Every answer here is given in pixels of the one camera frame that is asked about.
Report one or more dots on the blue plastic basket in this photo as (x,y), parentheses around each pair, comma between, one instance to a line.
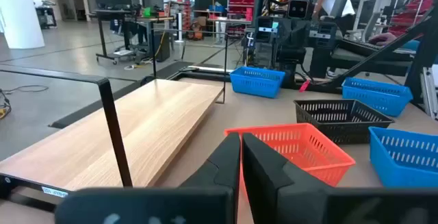
(373,102)
(403,169)
(255,87)

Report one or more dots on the black keyboard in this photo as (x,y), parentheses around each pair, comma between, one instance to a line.
(359,46)

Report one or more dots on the slanted rack with red bins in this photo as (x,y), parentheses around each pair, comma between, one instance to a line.
(410,15)

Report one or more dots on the pink tag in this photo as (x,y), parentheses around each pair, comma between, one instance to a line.
(304,86)

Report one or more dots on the dark grey side desk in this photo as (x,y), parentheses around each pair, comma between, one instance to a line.
(369,63)

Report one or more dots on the small black cart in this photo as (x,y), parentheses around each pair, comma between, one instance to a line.
(46,16)

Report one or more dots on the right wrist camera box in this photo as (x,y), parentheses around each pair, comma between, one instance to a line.
(298,9)

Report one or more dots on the black cart desk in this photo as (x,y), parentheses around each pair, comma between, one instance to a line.
(113,12)

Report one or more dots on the white round column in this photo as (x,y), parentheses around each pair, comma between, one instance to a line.
(20,18)

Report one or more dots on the shelf with red bins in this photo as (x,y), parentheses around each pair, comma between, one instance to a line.
(241,3)

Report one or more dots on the orange plastic basket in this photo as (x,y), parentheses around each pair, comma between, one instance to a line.
(301,148)

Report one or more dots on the silver aluminium profile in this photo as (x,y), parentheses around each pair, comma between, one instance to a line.
(429,94)

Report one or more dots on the wooden shelf with black frame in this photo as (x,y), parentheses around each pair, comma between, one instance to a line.
(154,124)

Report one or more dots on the person's hand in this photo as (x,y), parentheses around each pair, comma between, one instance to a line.
(381,39)

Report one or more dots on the green box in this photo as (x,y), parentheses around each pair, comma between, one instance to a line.
(149,11)

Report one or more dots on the black computer tower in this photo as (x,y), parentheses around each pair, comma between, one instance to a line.
(161,47)

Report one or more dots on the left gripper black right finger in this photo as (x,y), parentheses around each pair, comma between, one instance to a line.
(273,189)

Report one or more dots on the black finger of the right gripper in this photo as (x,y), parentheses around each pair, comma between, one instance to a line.
(302,38)
(286,37)

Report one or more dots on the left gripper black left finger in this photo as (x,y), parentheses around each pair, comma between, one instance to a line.
(222,165)

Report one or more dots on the black plastic basket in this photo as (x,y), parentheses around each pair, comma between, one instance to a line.
(342,114)

